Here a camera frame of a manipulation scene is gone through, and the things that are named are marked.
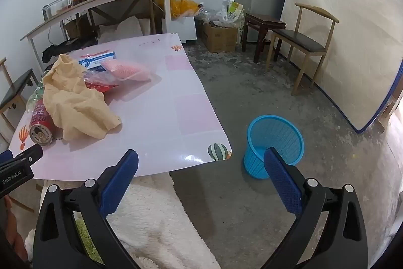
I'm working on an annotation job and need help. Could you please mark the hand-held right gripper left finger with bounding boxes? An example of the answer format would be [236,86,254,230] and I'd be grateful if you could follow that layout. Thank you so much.
[32,148,141,269]

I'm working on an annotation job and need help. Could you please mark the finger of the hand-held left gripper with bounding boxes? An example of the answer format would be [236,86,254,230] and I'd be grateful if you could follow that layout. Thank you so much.
[0,145,43,173]
[0,149,14,166]

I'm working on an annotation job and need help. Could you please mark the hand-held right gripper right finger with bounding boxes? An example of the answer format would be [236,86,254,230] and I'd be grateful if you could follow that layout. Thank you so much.
[263,147,369,269]

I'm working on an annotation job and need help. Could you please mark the red drink can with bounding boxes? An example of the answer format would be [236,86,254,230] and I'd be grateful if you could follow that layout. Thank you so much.
[29,98,54,146]

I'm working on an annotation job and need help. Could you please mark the blue plastic waste basket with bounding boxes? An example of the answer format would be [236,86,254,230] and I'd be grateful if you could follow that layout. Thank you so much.
[243,114,305,180]

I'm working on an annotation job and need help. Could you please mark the clear green label bottle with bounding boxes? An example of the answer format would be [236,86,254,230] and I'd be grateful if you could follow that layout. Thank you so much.
[27,81,48,113]

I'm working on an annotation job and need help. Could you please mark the beige cloth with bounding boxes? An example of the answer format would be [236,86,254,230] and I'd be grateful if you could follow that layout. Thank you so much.
[42,54,123,141]

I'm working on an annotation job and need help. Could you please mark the red clear plastic packet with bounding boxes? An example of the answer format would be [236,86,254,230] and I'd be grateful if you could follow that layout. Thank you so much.
[82,72,119,95]

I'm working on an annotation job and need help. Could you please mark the pink mesh packet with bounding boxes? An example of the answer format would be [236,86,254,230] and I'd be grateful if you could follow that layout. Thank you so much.
[101,59,152,82]

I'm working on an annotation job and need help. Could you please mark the blue white carton box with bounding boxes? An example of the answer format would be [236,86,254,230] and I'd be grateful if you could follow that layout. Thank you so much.
[79,50,118,70]

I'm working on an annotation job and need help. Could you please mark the person's left forearm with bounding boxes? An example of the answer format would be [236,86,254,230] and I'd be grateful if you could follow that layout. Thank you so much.
[0,198,26,260]

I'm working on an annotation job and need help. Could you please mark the wooden chair dark seat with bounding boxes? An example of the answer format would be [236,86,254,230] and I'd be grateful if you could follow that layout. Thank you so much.
[266,3,340,96]
[0,58,40,143]

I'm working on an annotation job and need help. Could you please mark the pink balloon print tablecloth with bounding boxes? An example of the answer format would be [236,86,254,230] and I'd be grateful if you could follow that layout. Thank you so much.
[8,33,233,181]

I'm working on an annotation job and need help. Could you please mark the black cloth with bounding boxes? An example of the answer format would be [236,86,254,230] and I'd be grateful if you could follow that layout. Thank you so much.
[42,36,98,63]

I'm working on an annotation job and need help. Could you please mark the clear glass container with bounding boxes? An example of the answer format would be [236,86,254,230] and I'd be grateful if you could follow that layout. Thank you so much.
[42,0,71,18]

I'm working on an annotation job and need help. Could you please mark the white plastic bag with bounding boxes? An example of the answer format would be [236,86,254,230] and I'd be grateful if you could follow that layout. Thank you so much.
[97,16,152,44]

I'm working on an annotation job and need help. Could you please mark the cardboard box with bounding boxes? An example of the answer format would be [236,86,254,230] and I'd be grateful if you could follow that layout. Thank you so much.
[201,22,239,53]

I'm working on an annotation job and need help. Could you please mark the dark wooden stool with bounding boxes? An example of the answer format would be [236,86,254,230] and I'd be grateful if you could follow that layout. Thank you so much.
[242,13,286,64]

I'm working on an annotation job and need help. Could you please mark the white storage box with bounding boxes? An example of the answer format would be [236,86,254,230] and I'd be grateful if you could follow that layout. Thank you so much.
[172,17,197,43]

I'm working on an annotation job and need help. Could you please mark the white mattress blue edge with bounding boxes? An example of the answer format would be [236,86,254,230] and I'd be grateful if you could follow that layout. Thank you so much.
[280,0,403,133]

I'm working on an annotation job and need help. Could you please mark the white green food packet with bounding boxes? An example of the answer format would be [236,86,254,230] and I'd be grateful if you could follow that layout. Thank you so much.
[227,1,245,23]

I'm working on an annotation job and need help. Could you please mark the clear plastic bags heap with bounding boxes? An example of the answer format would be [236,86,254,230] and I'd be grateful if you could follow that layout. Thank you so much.
[195,0,246,28]

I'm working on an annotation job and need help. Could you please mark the yellow plastic bag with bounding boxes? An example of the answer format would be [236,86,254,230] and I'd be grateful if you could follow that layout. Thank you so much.
[170,0,202,19]

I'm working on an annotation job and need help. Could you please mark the light wooden frame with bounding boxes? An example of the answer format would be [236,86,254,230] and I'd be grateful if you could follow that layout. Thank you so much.
[378,89,403,134]

